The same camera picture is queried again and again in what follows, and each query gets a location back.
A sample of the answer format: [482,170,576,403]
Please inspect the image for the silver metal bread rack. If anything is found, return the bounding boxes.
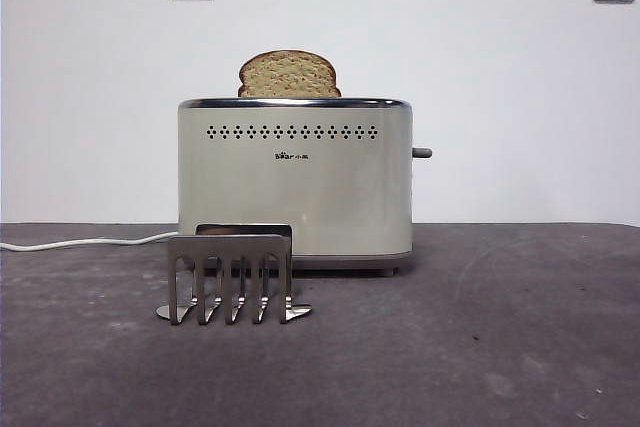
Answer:
[154,223,313,327]

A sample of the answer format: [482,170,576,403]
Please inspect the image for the cream two-slot toaster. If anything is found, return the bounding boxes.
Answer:
[177,96,415,277]

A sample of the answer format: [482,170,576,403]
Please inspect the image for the white power cable with plug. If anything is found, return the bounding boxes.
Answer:
[0,230,181,252]

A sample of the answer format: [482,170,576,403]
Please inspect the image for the brown bread slice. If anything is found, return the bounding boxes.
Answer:
[237,50,343,99]

